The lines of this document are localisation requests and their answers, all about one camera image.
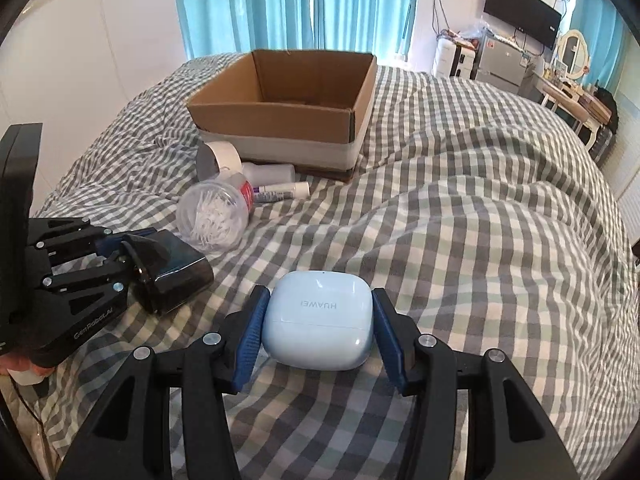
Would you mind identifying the clear cotton swab container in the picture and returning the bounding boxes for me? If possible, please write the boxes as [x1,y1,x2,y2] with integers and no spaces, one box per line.
[176,180,250,252]

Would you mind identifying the small jar with red label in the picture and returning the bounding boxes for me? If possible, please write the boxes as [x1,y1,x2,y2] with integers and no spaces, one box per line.
[230,172,256,211]

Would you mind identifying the grey checked blanket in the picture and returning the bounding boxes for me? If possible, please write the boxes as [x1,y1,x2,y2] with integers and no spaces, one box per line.
[37,52,640,480]

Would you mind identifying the light blue earbud case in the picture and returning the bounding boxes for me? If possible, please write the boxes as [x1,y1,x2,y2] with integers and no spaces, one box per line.
[261,270,375,372]

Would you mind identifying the black glossy case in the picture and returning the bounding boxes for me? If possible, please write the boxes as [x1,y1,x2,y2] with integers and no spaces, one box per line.
[129,229,215,316]

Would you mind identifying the black bag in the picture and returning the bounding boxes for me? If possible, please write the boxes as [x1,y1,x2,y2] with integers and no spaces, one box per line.
[595,87,622,133]

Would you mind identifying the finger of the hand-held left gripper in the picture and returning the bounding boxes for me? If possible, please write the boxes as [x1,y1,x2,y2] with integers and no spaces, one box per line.
[42,234,156,315]
[27,217,158,266]

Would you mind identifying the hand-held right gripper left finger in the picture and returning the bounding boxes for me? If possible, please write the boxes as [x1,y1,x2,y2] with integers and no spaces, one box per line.
[55,285,273,480]

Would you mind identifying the black cable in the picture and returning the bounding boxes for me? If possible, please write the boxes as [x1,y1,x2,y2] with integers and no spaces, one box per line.
[0,382,48,438]

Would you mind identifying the white tube with purple print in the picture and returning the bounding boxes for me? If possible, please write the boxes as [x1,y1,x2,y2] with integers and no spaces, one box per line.
[252,181,311,204]

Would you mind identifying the cream dressing table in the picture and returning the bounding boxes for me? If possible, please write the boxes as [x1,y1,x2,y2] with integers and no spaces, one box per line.
[537,77,613,147]

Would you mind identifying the teal window curtain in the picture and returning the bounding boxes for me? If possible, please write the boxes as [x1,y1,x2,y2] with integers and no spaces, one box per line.
[170,0,421,63]

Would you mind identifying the cardboard box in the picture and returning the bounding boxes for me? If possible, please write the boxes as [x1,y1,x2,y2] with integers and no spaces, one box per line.
[186,50,378,183]

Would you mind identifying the silver mini fridge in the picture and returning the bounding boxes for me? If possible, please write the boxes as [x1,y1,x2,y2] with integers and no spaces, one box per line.
[474,30,538,95]

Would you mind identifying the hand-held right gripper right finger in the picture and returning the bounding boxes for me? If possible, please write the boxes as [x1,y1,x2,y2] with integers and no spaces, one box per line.
[371,287,581,480]

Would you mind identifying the black wall television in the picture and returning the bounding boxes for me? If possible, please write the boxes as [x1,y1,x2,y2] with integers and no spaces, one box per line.
[483,0,562,51]

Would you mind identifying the white plastic bottle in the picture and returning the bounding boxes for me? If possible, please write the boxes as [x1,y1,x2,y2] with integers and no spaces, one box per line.
[242,162,296,186]

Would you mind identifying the teal side curtain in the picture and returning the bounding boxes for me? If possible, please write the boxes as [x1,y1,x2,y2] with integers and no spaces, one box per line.
[570,0,630,92]

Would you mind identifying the oval white vanity mirror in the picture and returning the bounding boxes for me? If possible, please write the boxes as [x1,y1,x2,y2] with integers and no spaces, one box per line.
[555,30,589,81]

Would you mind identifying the white tape roll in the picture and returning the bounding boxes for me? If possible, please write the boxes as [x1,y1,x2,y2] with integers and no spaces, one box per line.
[197,141,243,182]

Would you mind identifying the white wardrobe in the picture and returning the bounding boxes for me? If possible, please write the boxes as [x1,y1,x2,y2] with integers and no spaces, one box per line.
[0,0,192,128]

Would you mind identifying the white floor appliance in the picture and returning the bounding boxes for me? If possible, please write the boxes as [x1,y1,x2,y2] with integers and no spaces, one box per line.
[432,35,458,79]

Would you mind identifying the person's left hand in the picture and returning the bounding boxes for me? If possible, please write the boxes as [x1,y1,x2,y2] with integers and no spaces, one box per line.
[0,354,50,387]

